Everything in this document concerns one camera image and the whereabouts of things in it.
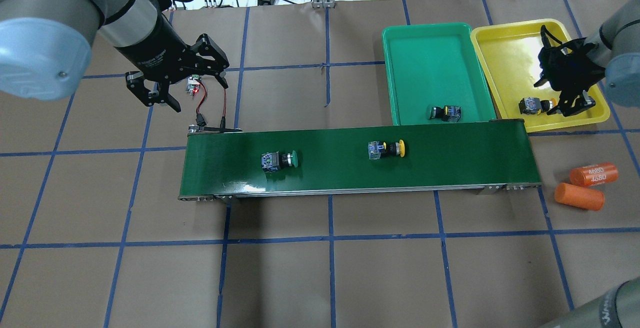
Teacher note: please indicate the green conveyor belt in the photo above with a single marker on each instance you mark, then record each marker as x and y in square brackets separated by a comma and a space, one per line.
[488, 155]

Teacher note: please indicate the green push button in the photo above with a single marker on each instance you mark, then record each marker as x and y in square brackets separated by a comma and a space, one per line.
[276, 161]
[445, 113]

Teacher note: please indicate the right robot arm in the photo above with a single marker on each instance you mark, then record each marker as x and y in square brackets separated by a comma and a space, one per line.
[611, 53]

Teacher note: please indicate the green plastic tray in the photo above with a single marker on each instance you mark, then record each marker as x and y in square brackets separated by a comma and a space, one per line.
[434, 65]

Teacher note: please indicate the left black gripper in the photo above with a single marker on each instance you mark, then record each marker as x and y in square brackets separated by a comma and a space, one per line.
[151, 51]

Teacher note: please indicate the yellow push button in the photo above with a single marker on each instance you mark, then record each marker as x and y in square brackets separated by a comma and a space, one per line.
[382, 149]
[535, 106]

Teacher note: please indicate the small green controller board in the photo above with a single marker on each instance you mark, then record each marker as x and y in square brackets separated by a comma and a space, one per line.
[193, 85]

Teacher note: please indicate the yellow plastic tray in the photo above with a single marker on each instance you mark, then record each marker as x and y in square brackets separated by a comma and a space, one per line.
[508, 55]

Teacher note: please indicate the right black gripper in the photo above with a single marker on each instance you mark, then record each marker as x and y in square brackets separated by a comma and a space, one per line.
[575, 75]

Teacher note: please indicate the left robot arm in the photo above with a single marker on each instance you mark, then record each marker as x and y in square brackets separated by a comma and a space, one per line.
[46, 48]

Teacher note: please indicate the plain orange cylinder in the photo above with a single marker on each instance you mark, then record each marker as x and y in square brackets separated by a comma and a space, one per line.
[579, 197]

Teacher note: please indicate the orange cylinder labelled 4680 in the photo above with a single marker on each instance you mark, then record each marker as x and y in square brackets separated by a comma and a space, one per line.
[594, 175]

